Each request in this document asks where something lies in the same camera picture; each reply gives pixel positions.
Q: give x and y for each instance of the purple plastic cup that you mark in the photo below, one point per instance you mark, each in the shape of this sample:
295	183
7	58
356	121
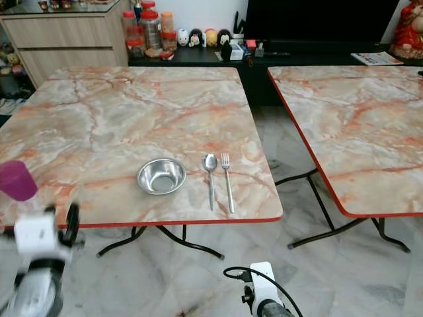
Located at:
16	179

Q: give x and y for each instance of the orange snack jar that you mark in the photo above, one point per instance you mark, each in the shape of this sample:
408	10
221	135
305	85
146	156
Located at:
167	22

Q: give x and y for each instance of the tall jar red lid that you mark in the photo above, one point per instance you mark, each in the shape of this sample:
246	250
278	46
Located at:
129	25

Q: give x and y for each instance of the beige plush toy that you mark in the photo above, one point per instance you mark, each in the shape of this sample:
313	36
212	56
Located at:
10	59

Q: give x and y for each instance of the light wooden drawer cabinet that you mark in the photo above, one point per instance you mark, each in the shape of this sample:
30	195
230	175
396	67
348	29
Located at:
66	43

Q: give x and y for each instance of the white figurine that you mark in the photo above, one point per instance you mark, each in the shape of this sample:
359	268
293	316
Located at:
182	37

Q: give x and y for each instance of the white magazine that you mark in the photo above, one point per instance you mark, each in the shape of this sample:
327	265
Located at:
377	58

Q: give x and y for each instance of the small jar red lid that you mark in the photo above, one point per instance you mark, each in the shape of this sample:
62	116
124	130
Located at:
135	47
168	41

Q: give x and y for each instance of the small red box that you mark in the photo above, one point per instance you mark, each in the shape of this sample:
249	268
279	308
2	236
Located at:
251	44

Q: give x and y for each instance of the stainless steel bowl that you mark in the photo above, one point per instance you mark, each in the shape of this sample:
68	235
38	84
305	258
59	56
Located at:
161	176

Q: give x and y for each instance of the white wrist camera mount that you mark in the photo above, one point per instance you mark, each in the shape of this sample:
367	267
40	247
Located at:
36	238
261	284

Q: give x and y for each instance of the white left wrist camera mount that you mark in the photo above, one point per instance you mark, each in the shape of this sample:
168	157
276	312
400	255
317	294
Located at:
36	238

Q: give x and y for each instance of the stainless steel fork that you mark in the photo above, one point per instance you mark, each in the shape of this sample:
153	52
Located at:
227	175

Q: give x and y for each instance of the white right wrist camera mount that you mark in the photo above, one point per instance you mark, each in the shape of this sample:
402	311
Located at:
261	284

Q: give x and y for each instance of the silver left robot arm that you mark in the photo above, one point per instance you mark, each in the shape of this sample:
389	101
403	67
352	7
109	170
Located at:
39	290

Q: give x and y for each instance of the stainless steel spoon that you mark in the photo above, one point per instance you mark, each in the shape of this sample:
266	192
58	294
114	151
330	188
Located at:
210	162

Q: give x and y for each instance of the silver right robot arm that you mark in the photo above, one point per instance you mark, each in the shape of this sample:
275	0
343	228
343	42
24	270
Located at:
274	310

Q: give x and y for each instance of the yellow figurine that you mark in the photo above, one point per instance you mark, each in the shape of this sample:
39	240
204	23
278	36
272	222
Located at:
211	37

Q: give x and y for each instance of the red statue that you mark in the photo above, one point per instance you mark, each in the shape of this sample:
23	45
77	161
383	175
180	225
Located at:
408	30

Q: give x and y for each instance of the black television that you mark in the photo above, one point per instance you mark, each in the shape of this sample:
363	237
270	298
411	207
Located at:
317	20

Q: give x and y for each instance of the black TV console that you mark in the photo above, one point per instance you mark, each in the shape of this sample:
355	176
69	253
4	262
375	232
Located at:
248	76

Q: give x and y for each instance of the small white box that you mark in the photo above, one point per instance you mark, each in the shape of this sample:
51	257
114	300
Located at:
236	51

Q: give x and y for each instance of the big clear jar red lid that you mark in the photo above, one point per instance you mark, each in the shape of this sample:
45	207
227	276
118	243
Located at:
150	30

